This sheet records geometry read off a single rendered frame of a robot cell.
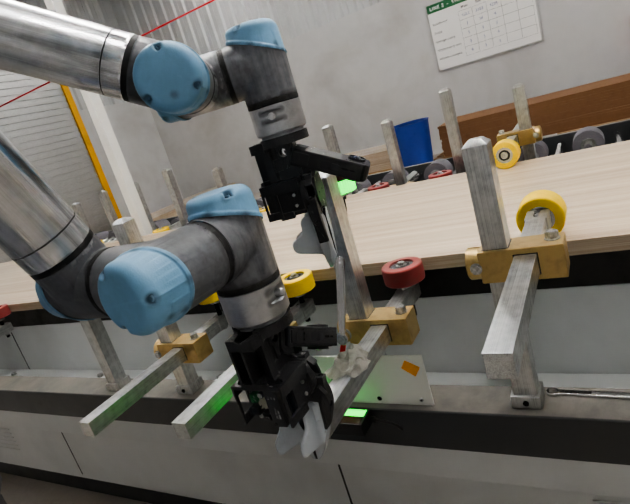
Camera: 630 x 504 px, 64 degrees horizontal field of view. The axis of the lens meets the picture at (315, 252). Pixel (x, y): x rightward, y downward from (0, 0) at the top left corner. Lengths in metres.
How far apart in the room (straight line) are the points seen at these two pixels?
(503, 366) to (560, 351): 0.56
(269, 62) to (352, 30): 7.95
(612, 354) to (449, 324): 0.30
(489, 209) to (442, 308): 0.38
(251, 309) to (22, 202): 0.24
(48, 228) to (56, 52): 0.20
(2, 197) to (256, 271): 0.24
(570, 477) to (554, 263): 0.39
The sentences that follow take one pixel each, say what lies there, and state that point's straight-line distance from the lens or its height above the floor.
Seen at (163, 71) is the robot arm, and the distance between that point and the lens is 0.59.
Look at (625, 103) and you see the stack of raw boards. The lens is 6.65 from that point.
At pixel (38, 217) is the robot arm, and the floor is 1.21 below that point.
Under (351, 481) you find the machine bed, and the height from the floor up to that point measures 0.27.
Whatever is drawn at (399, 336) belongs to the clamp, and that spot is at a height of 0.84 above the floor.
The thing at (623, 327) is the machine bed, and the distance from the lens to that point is 1.06.
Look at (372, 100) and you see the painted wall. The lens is 8.61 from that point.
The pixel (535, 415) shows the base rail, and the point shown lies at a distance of 0.89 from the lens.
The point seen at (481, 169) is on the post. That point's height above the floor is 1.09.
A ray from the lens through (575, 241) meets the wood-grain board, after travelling 0.96.
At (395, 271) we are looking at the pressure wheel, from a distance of 0.96.
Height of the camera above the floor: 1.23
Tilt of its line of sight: 15 degrees down
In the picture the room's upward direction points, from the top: 17 degrees counter-clockwise
